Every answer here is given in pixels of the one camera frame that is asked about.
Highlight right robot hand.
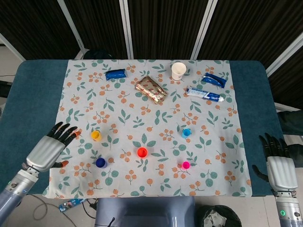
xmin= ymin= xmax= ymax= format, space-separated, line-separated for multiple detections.
xmin=252 ymin=132 xmax=299 ymax=191

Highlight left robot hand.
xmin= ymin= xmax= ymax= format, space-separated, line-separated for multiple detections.
xmin=25 ymin=122 xmax=82 ymax=173

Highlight yellow plastic cup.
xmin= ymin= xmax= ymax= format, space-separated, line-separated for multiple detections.
xmin=90 ymin=130 xmax=102 ymax=142

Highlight dark blue plastic cup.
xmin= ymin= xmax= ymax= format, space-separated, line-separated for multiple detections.
xmin=95 ymin=157 xmax=108 ymax=169

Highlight dark green fabric object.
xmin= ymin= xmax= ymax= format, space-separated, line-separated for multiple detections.
xmin=276 ymin=110 xmax=303 ymax=137

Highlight teal table cover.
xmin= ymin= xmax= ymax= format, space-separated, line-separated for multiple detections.
xmin=0 ymin=59 xmax=285 ymax=197

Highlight blue patterned wrapper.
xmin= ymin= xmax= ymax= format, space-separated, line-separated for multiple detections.
xmin=58 ymin=198 xmax=87 ymax=213

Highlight black bagged trash bin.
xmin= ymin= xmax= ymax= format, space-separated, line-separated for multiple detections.
xmin=197 ymin=204 xmax=243 ymax=227

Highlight red plastic cup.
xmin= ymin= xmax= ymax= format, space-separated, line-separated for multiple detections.
xmin=136 ymin=146 xmax=149 ymax=159

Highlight blue snack packet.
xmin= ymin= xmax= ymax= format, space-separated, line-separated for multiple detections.
xmin=104 ymin=68 xmax=129 ymax=82
xmin=201 ymin=72 xmax=228 ymax=89

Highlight black chair back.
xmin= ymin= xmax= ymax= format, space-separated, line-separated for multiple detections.
xmin=82 ymin=48 xmax=115 ymax=61

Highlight floral print tablecloth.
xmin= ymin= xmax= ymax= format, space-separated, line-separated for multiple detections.
xmin=42 ymin=59 xmax=252 ymax=199

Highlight white blue toothpaste tube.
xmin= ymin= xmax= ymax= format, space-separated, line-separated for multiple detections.
xmin=185 ymin=85 xmax=225 ymax=103

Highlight grey-blue robot torso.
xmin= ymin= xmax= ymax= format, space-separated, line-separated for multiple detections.
xmin=94 ymin=196 xmax=197 ymax=227

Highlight gold foil snack package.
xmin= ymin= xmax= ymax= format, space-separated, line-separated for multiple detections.
xmin=134 ymin=76 xmax=169 ymax=105

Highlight white paper cup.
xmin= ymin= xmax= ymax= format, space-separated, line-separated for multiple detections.
xmin=171 ymin=62 xmax=187 ymax=81

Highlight dark white-framed partition screen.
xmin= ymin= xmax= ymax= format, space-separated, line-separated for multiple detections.
xmin=0 ymin=0 xmax=303 ymax=109

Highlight grey floor cable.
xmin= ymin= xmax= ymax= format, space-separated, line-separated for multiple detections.
xmin=32 ymin=195 xmax=63 ymax=221

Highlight black floor cables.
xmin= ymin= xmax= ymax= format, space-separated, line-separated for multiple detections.
xmin=81 ymin=198 xmax=98 ymax=219

